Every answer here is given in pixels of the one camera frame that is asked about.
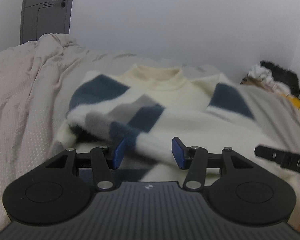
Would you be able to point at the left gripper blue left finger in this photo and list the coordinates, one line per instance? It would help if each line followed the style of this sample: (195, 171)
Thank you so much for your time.
(104, 159)

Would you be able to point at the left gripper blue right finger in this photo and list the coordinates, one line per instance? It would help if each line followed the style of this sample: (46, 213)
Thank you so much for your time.
(193, 159)

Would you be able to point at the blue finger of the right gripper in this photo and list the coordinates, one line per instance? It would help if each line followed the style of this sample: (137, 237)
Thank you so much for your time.
(269, 153)

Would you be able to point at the cream blue striped sweater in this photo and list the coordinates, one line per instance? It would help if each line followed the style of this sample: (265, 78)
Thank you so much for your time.
(150, 106)

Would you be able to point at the black clothes pile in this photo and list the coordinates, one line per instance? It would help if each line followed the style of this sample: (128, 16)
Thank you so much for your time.
(283, 75)

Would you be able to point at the grey bedroom door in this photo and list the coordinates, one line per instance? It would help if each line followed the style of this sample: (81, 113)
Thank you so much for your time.
(39, 17)

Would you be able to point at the yellow cloth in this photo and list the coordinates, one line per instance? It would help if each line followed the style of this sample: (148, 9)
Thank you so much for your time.
(295, 101)

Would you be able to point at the white crumpled cloth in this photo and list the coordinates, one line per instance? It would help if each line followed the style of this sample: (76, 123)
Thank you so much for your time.
(262, 77)

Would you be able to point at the grey bed sheet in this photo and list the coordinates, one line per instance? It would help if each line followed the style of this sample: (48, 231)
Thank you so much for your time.
(37, 80)

